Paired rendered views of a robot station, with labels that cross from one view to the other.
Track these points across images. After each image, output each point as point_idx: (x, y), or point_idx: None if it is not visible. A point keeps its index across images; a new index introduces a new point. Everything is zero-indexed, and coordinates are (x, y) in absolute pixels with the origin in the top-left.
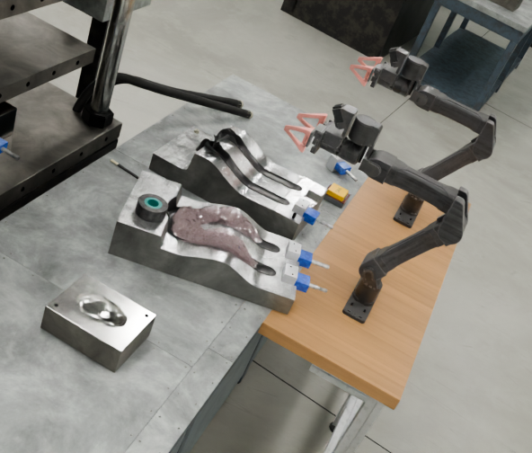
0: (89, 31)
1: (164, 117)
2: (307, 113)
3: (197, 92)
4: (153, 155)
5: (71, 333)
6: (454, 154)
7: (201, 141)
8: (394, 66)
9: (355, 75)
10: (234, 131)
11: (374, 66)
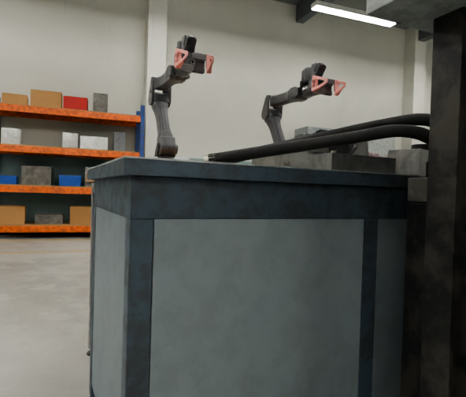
0: None
1: (345, 170)
2: (323, 77)
3: (290, 141)
4: (395, 160)
5: None
6: (165, 113)
7: (345, 145)
8: (194, 52)
9: (212, 65)
10: (316, 131)
11: (181, 57)
